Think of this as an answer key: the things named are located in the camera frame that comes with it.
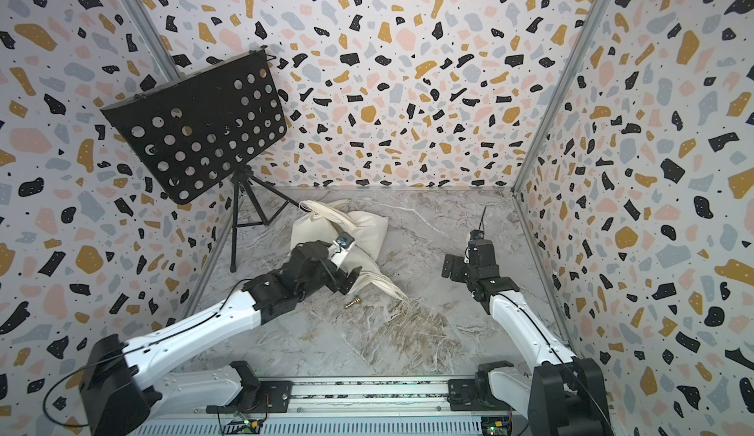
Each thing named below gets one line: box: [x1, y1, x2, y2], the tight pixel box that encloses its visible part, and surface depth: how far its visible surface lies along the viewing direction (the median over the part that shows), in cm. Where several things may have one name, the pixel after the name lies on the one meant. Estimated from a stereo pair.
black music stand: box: [101, 46, 300, 273], surface depth 74 cm
